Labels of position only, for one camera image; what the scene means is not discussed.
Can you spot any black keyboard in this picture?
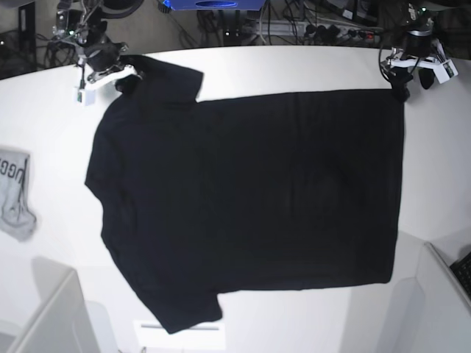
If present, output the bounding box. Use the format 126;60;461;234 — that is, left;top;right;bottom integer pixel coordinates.
450;253;471;296

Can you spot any left white partition panel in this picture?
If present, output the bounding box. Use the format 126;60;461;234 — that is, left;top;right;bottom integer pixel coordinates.
1;257;119;352

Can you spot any blue box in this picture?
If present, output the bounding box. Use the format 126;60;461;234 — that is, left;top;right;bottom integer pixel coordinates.
164;0;266;11

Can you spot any grey printed garment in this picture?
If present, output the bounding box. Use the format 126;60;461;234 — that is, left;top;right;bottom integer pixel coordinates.
1;149;37;242

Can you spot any white partition panel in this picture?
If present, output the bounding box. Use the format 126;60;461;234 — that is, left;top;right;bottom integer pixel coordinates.
1;257;119;352
376;243;470;352

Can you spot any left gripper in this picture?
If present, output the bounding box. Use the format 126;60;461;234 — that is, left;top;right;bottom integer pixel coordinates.
380;31;447;102

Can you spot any black T-shirt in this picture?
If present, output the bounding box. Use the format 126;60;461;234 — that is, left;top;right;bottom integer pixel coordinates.
85;56;405;334

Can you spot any white power strip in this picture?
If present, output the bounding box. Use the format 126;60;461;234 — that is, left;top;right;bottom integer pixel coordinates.
247;20;383;44

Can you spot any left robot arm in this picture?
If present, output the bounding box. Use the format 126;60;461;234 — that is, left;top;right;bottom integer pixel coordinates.
378;3;456;103

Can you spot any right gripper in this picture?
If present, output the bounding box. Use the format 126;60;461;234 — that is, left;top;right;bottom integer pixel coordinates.
75;41;147;94

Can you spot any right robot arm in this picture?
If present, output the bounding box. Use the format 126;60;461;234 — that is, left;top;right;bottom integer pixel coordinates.
52;1;143;104

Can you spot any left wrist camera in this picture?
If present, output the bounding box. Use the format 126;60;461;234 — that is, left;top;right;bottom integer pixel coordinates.
433;60;458;84

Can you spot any right white partition panel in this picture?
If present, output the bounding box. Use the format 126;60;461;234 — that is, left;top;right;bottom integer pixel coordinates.
376;243;470;352

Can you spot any white slotted tray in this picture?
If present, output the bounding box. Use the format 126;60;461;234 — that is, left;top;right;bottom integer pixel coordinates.
134;321;226;351

